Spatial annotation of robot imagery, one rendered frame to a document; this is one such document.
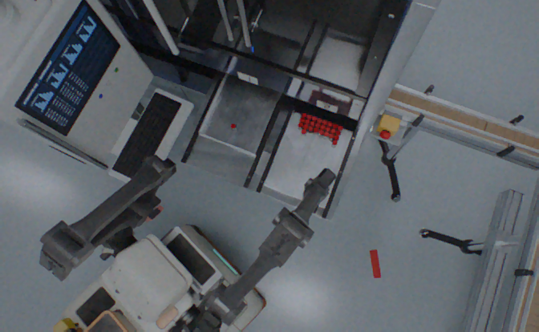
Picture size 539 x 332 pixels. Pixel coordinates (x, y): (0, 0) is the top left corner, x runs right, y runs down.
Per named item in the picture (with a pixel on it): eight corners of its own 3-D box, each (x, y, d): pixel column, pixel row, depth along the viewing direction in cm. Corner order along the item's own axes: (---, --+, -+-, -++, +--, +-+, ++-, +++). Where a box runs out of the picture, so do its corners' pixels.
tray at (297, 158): (293, 111, 190) (293, 109, 186) (351, 132, 186) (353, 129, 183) (265, 185, 182) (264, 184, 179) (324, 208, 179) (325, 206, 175)
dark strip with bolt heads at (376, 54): (347, 113, 176) (389, -8, 99) (358, 117, 175) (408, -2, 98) (346, 116, 175) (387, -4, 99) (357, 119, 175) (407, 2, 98)
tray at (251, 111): (231, 66, 197) (229, 62, 193) (285, 85, 193) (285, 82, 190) (199, 134, 189) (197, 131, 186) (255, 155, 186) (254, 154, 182)
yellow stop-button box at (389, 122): (381, 115, 179) (385, 109, 172) (399, 121, 178) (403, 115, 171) (375, 131, 177) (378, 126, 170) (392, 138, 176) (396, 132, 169)
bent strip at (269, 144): (267, 142, 187) (266, 138, 181) (274, 144, 186) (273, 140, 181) (255, 172, 184) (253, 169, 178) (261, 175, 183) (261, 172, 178)
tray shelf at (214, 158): (221, 64, 199) (220, 62, 197) (370, 117, 189) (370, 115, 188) (176, 161, 189) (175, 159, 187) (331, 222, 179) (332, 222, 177)
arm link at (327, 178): (305, 183, 152) (324, 200, 151) (325, 159, 155) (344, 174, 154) (299, 189, 164) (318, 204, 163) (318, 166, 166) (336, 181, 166)
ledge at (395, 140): (379, 107, 190) (380, 105, 189) (408, 117, 189) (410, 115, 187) (369, 135, 187) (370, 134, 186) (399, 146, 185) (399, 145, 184)
